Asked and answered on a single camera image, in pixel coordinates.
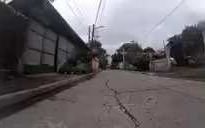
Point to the roadside verge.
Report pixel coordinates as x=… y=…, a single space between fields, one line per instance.
x=190 y=75

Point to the pole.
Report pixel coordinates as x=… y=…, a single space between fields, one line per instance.
x=164 y=48
x=123 y=58

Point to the dark building with pale column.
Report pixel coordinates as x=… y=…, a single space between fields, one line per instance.
x=190 y=46

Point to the grey concrete sidewalk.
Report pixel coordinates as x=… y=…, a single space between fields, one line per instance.
x=20 y=85

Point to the pale wall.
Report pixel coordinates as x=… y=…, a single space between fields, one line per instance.
x=160 y=65

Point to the grey cracked concrete road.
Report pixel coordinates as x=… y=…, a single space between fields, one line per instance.
x=150 y=100

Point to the group of trees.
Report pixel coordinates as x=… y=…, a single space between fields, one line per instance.
x=133 y=53
x=98 y=50

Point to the green bushes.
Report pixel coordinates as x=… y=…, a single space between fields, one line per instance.
x=73 y=66

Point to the pinkish wall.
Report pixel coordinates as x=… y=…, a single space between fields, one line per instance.
x=95 y=63

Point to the building with grey panel wall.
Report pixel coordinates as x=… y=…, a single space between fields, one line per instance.
x=40 y=43

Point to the grey concrete kerb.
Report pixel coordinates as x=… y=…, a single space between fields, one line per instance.
x=30 y=96

